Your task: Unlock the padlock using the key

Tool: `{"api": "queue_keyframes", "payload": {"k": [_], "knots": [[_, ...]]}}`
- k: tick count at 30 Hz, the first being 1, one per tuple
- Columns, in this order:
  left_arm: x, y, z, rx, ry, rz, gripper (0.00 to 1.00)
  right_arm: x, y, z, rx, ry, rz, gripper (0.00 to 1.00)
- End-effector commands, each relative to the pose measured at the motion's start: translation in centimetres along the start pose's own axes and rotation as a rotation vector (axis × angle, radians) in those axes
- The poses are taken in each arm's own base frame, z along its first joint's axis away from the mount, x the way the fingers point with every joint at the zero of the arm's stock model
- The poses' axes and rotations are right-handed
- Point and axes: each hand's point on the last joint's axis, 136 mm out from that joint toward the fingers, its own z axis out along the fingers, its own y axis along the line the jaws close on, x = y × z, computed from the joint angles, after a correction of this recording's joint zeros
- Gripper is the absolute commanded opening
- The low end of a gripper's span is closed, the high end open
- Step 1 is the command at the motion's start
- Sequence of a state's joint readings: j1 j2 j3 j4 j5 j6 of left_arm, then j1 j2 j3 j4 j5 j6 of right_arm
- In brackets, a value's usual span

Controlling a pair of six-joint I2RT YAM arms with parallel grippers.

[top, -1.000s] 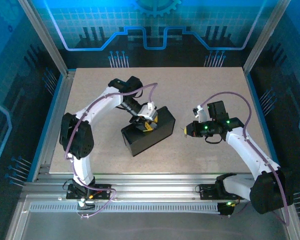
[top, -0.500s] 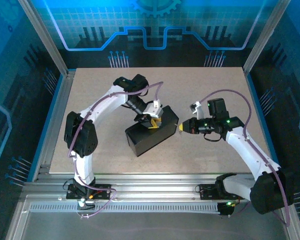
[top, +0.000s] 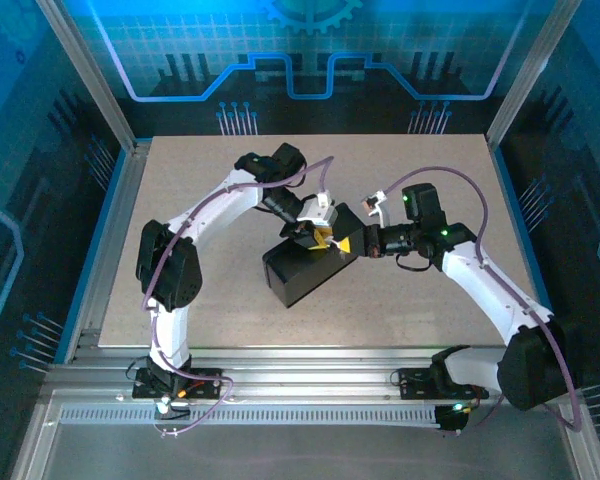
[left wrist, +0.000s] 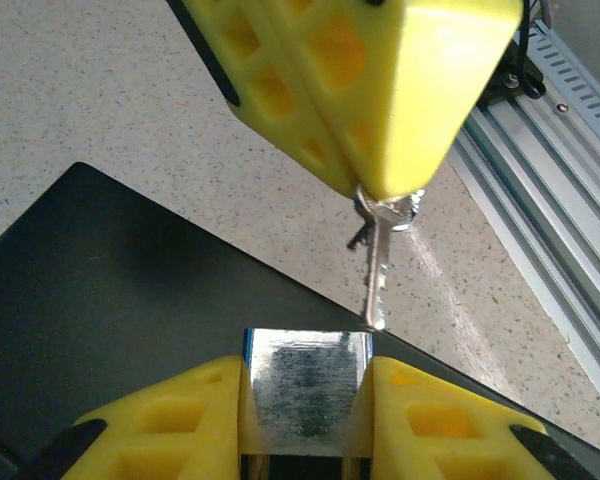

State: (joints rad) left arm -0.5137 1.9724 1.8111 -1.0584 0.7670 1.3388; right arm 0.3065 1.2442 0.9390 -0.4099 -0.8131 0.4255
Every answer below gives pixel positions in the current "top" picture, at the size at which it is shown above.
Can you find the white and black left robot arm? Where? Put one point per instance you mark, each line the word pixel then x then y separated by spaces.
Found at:
pixel 215 205

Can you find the aluminium frame side rail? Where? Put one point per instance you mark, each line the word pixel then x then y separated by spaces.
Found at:
pixel 125 200

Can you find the aluminium frame post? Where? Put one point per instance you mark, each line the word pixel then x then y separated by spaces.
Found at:
pixel 87 75
pixel 530 75

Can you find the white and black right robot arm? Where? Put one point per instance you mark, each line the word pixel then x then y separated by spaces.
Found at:
pixel 485 285

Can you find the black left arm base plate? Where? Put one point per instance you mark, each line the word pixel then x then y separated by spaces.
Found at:
pixel 142 389

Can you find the aluminium frame cross rail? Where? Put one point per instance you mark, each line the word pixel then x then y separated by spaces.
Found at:
pixel 305 370

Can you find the small black adapter board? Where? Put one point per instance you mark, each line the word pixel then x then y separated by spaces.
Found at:
pixel 166 407
pixel 450 420

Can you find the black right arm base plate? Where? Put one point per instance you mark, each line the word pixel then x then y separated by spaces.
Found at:
pixel 412 387

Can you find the black box with painted lid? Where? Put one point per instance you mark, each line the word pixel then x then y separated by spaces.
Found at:
pixel 300 275

